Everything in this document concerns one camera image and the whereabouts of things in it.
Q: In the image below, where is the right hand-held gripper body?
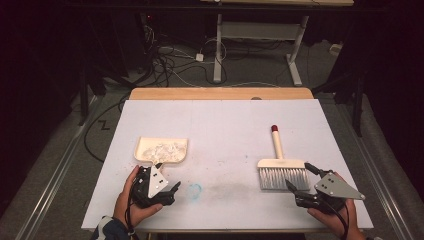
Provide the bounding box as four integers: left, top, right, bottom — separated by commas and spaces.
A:
294, 170, 366, 215

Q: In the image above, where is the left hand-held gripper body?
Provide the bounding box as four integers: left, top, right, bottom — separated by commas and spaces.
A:
131, 164, 177, 209

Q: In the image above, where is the pile of white paper scraps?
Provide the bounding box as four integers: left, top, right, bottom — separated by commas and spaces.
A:
141, 142, 186, 162

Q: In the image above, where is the cream plastic dustpan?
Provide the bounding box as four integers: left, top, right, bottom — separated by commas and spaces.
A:
133, 136, 189, 173

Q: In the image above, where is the cream brush with red-tipped handle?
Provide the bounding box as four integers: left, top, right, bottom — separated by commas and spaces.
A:
256, 124, 312, 192

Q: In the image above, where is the person's right hand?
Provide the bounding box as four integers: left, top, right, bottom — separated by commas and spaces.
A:
306, 198, 360, 239

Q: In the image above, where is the person's left hand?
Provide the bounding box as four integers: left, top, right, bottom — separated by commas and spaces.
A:
112, 165, 165, 230

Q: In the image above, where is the black metal stand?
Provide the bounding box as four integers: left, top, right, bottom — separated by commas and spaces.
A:
312, 66, 368, 138

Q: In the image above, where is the white board sheet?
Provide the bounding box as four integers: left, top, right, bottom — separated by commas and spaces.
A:
81, 99, 374, 232

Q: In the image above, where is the wooden table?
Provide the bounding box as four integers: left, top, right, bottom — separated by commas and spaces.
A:
128, 87, 315, 101

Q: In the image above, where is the small white box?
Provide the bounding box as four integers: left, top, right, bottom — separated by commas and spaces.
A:
329, 43, 344, 57

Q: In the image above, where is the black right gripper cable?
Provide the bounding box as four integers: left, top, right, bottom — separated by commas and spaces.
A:
327, 199, 351, 240

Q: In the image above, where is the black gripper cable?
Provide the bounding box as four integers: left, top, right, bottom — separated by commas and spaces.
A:
327, 199, 351, 240
124, 175, 140, 240

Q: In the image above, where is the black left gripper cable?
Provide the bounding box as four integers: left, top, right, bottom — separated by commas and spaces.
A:
124, 175, 140, 240

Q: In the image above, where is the metal floor rail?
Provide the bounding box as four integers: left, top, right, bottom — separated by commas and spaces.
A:
336, 103, 416, 240
13, 95, 101, 240

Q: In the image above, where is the black floor cable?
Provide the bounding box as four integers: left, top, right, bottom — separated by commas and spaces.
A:
83, 94, 132, 164

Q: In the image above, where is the bundle of floor cables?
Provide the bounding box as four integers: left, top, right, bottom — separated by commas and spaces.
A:
138, 24, 229, 88

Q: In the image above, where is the white metal desk frame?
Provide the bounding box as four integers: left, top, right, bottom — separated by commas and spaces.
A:
199, 0, 355, 87

